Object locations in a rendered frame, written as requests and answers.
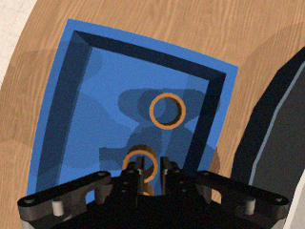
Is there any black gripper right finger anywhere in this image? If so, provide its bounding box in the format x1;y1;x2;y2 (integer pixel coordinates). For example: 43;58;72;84
160;156;290;229

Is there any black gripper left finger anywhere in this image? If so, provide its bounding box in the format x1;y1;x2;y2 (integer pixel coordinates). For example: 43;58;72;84
17;156;145;229

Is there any blue open tray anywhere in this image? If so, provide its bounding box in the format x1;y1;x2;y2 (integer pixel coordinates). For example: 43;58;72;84
27;18;238;196

